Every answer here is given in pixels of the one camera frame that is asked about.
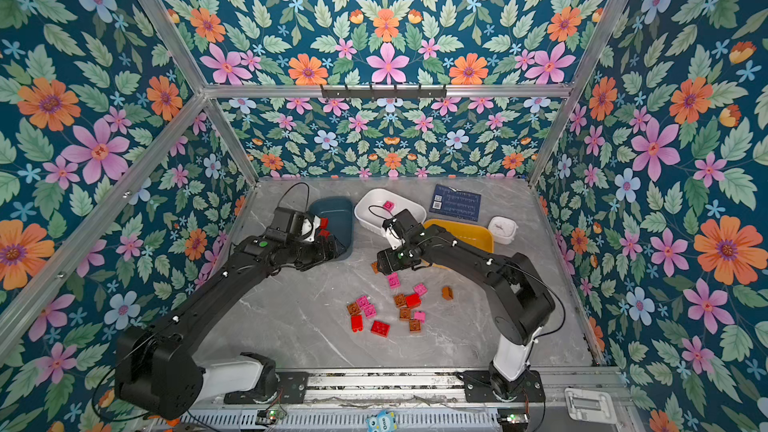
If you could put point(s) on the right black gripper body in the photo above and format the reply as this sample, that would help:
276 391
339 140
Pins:
390 260

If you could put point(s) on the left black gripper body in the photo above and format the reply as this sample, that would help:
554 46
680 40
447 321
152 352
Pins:
307 253

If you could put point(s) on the pink double lego brick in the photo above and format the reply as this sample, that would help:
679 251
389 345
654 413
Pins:
393 281

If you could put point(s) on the orange lego brick cluster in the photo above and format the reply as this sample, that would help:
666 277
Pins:
354 309

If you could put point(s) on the pink lego brick cluster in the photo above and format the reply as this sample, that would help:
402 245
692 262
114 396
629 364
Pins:
367 308

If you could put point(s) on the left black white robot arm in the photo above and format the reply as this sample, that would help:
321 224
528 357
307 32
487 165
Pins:
156 370

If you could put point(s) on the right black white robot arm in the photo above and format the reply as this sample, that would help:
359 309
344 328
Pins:
519 300

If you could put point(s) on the white plastic container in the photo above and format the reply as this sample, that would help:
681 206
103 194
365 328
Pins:
370 213

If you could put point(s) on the dark blue printed card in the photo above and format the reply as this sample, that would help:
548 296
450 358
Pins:
455 203

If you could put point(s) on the teal plastic container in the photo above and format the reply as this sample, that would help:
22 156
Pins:
339 212

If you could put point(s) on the orange brown lego brick center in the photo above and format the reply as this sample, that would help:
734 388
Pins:
400 301

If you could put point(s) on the yellow plastic container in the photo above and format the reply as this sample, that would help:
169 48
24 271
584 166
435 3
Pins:
477 236

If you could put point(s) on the orange lego brick bottom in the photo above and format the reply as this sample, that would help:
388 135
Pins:
415 326

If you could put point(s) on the large red lego brick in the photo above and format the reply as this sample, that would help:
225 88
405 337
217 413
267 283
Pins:
380 328

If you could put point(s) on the small white round dish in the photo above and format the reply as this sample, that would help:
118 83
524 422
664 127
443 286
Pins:
503 229

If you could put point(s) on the blue owl toy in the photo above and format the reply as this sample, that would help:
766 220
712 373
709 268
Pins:
384 421

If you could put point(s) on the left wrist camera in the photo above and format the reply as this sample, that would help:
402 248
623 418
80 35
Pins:
290 225

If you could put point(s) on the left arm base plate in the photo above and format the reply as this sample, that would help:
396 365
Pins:
286 387

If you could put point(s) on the black hook rail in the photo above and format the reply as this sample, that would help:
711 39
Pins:
405 92

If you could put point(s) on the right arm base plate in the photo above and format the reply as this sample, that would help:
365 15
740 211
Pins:
482 386

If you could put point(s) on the white device on rail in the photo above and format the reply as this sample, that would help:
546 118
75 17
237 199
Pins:
590 406

